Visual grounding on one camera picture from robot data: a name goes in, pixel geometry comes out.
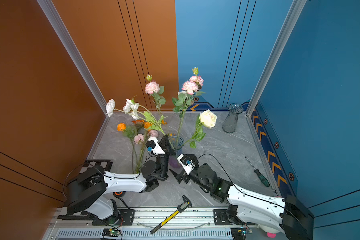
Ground purple blue glass vase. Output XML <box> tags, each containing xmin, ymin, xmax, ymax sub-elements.
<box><xmin>169</xmin><ymin>135</ymin><xmax>185</xmax><ymax>169</ymax></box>

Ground pink rose bundle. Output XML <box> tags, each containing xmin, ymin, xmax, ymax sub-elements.
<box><xmin>134</xmin><ymin>129</ymin><xmax>159</xmax><ymax>173</ymax></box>

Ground orange gerbera with leaf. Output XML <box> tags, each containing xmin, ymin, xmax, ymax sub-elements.
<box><xmin>132</xmin><ymin>120</ymin><xmax>145</xmax><ymax>129</ymax></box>

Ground orange rose with leaves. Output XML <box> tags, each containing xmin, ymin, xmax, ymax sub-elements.
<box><xmin>117</xmin><ymin>123</ymin><xmax>137</xmax><ymax>174</ymax></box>

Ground cream rose with leaves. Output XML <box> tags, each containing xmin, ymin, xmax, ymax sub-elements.
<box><xmin>186</xmin><ymin>110</ymin><xmax>217</xmax><ymax>149</ymax></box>

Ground small white blossom spray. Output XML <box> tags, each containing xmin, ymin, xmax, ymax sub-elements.
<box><xmin>105</xmin><ymin>99</ymin><xmax>165</xmax><ymax>135</ymax></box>

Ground clear grey glass vase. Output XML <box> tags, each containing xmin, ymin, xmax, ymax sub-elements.
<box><xmin>222</xmin><ymin>104</ymin><xmax>244</xmax><ymax>134</ymax></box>

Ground pink peony spray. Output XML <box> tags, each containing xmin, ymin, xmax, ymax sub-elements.
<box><xmin>174</xmin><ymin>67</ymin><xmax>204</xmax><ymax>149</ymax></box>
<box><xmin>145</xmin><ymin>74</ymin><xmax>166</xmax><ymax>114</ymax></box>

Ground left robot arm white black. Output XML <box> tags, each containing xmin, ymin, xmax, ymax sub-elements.
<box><xmin>66</xmin><ymin>135</ymin><xmax>175</xmax><ymax>220</ymax></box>

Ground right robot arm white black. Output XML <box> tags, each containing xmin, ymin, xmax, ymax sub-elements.
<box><xmin>173</xmin><ymin>154</ymin><xmax>315</xmax><ymax>240</ymax></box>

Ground small orange blossom stems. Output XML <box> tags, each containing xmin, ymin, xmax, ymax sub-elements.
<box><xmin>144</xmin><ymin>120</ymin><xmax>167</xmax><ymax>129</ymax></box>

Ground yellow black caliper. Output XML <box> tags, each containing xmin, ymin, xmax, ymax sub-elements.
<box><xmin>150</xmin><ymin>195</ymin><xmax>193</xmax><ymax>235</ymax></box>

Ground orange black tape measure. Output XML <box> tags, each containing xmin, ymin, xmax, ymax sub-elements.
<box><xmin>113</xmin><ymin>192</ymin><xmax>126</xmax><ymax>198</ymax></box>

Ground checkerboard calibration plate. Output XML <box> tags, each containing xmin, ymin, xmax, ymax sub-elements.
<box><xmin>57</xmin><ymin>160</ymin><xmax>113</xmax><ymax>221</ymax></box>

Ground right circuit board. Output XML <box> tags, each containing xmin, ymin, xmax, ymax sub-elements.
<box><xmin>231</xmin><ymin>228</ymin><xmax>253</xmax><ymax>240</ymax></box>

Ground circuit board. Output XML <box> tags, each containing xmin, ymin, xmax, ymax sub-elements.
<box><xmin>231</xmin><ymin>228</ymin><xmax>253</xmax><ymax>240</ymax></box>
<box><xmin>102</xmin><ymin>228</ymin><xmax>123</xmax><ymax>240</ymax></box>

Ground left circuit board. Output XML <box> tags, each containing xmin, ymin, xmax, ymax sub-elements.
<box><xmin>102</xmin><ymin>228</ymin><xmax>123</xmax><ymax>240</ymax></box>

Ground plush toy white green pink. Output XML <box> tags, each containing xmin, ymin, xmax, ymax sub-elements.
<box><xmin>267</xmin><ymin>233</ymin><xmax>277</xmax><ymax>238</ymax></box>

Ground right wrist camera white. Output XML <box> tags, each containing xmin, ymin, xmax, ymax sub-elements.
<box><xmin>177</xmin><ymin>154</ymin><xmax>199</xmax><ymax>175</ymax></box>

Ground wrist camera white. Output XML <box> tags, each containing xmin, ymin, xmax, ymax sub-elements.
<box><xmin>177</xmin><ymin>154</ymin><xmax>199</xmax><ymax>175</ymax></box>
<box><xmin>146</xmin><ymin>137</ymin><xmax>165</xmax><ymax>156</ymax></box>

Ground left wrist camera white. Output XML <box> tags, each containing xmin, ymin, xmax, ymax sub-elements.
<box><xmin>146</xmin><ymin>137</ymin><xmax>165</xmax><ymax>156</ymax></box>

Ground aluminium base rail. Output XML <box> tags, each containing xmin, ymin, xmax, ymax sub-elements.
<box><xmin>43</xmin><ymin>207</ymin><xmax>269</xmax><ymax>240</ymax></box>

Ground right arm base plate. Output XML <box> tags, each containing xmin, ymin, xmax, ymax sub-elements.
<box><xmin>213</xmin><ymin>209</ymin><xmax>255</xmax><ymax>226</ymax></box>

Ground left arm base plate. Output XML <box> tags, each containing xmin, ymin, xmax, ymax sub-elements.
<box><xmin>92</xmin><ymin>209</ymin><xmax>136</xmax><ymax>227</ymax></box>

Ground green handled screwdriver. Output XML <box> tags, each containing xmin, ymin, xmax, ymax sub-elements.
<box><xmin>245</xmin><ymin>156</ymin><xmax>271</xmax><ymax>187</ymax></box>

